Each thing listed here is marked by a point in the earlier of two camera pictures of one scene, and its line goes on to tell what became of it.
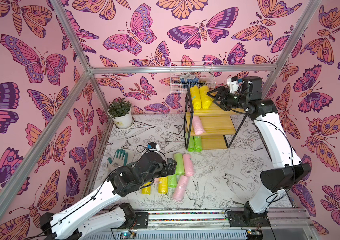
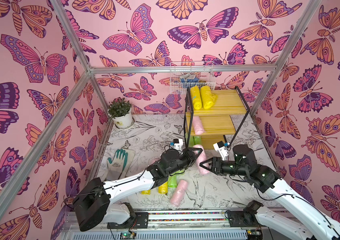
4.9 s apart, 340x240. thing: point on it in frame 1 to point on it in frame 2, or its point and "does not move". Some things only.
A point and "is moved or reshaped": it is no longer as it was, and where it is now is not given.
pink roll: (179, 191) is moved or reshaped
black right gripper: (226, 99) to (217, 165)
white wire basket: (185, 74) does not move
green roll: (191, 147) does not move
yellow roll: (163, 185) does not move
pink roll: (188, 165) to (202, 157)
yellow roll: (206, 100) does not move
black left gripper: (171, 169) to (188, 157)
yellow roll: (195, 94) does not move
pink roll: (198, 126) does not move
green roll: (172, 181) does not move
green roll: (197, 144) does not move
